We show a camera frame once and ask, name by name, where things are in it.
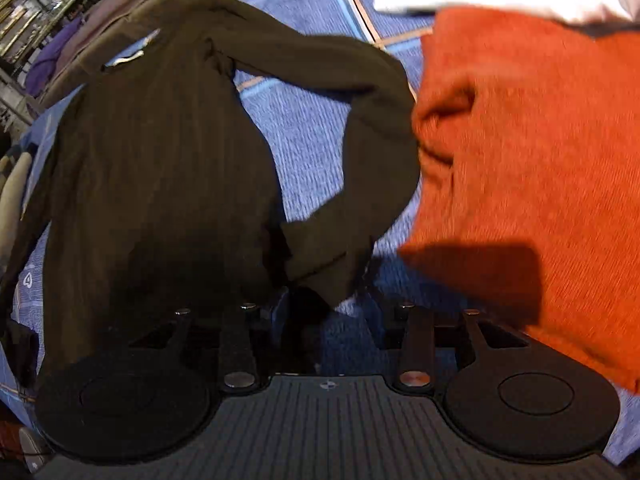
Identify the dark brown long-sleeve shirt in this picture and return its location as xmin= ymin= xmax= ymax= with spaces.
xmin=1 ymin=0 xmax=419 ymax=464

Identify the orange knit sweater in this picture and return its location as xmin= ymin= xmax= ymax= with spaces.
xmin=399 ymin=6 xmax=639 ymax=391

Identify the blue plaid bed sheet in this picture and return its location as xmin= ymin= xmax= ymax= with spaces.
xmin=1 ymin=0 xmax=639 ymax=464

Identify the folded checkered grey garment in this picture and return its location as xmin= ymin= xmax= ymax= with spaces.
xmin=1 ymin=151 xmax=32 ymax=274

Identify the purple cloth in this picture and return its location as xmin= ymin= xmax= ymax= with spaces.
xmin=25 ymin=14 xmax=84 ymax=98

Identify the olive brown blanket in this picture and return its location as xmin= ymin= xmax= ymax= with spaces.
xmin=40 ymin=0 xmax=200 ymax=107

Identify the cluttered background shelf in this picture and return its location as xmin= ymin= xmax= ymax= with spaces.
xmin=1 ymin=0 xmax=100 ymax=131

